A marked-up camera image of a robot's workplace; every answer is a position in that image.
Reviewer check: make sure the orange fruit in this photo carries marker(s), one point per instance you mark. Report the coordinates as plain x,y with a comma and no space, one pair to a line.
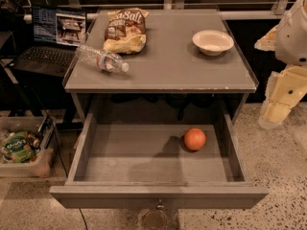
194,139

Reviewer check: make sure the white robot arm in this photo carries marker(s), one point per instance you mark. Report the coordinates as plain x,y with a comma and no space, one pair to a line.
291,36

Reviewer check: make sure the grey open drawer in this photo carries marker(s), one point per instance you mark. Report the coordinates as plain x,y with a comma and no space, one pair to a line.
135,165

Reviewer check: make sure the metal drawer knob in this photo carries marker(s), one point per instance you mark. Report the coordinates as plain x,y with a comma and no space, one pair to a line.
160,205

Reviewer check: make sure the black laptop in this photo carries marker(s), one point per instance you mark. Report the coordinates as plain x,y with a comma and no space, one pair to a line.
57,33

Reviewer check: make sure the clear plastic water bottle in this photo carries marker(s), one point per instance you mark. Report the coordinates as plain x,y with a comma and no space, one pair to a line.
102,59

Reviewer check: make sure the clear plastic storage bin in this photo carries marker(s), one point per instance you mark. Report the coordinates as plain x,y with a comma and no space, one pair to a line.
40,166

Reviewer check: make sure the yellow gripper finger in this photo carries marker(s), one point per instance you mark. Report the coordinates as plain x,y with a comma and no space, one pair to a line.
267,42
283,92

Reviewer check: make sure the grey cabinet counter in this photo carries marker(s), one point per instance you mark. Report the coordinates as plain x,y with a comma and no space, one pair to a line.
170,62

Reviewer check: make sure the green snack bag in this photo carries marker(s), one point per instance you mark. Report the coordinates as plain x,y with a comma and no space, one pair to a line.
16,148

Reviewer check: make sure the sea salt chips bag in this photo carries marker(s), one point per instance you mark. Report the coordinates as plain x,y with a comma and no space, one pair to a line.
125,32

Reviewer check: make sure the white bowl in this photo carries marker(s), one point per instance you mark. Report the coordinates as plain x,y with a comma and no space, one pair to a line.
212,43

